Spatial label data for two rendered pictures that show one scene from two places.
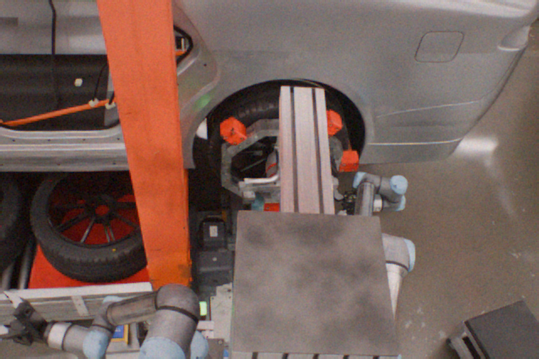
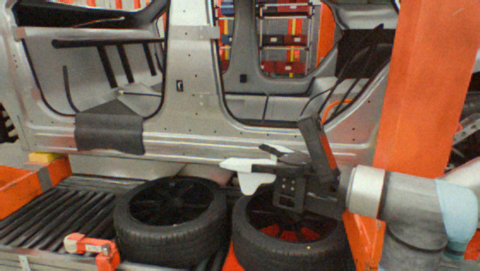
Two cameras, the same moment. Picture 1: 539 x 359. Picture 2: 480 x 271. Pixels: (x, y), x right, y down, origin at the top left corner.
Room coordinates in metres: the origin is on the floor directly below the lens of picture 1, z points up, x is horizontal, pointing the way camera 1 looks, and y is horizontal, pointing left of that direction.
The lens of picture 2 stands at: (0.14, 0.58, 1.44)
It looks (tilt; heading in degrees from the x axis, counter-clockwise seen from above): 20 degrees down; 22
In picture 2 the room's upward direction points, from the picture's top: straight up
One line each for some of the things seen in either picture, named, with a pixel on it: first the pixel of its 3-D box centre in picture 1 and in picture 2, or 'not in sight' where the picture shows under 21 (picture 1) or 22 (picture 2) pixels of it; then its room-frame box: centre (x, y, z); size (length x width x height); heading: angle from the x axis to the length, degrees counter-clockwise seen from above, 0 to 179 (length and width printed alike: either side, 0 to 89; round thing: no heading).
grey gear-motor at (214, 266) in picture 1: (213, 250); not in sight; (1.45, 0.26, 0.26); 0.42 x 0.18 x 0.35; 13
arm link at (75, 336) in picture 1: (85, 342); (423, 206); (0.55, 0.47, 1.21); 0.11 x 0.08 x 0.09; 82
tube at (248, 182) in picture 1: (264, 160); not in sight; (1.47, 0.05, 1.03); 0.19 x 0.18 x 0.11; 13
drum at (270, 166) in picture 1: (282, 176); not in sight; (1.54, -0.04, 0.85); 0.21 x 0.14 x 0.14; 13
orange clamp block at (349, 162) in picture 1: (347, 161); not in sight; (1.68, -0.33, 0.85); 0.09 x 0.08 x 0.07; 103
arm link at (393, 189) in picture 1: (392, 188); not in sight; (1.48, -0.51, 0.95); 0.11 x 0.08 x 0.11; 83
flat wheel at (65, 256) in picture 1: (104, 215); (289, 228); (1.49, 0.83, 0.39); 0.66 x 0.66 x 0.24
